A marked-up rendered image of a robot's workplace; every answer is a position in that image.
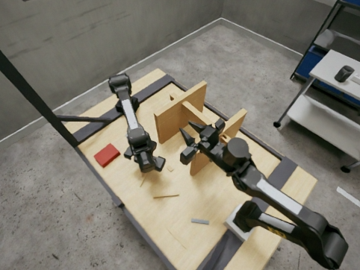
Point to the red rectangular block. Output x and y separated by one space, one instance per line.
107 155

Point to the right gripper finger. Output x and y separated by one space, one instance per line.
187 137
197 127

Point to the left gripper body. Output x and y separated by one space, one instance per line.
159 162

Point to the tan wooden board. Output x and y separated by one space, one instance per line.
170 118
231 129

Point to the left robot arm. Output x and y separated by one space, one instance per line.
137 136

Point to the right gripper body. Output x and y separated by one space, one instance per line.
187 155

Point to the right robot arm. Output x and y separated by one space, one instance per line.
325 245

